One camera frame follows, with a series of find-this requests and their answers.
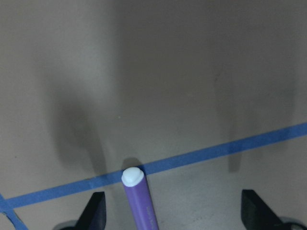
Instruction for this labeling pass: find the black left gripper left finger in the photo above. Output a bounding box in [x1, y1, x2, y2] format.
[74, 192, 106, 230]

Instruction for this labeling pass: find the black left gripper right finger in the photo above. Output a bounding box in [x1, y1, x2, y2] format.
[241, 189, 288, 230]

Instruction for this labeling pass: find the purple highlighter pen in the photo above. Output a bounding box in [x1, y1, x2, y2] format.
[121, 167, 159, 230]

